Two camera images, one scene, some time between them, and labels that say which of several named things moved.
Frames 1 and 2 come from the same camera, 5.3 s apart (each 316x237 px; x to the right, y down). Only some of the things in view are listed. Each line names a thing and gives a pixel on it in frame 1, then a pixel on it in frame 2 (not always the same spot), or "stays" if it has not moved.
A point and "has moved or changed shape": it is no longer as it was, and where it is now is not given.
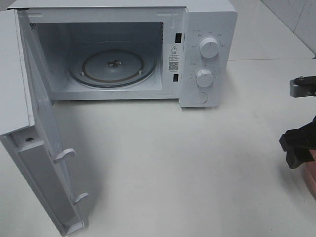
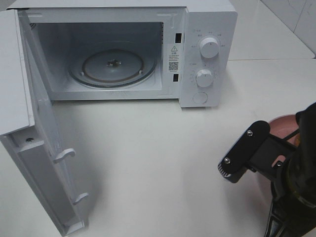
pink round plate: x=310 y=170 has moved or changed shape
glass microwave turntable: x=114 y=67 stays
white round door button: x=200 y=98 stays
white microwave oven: x=180 y=50 stays
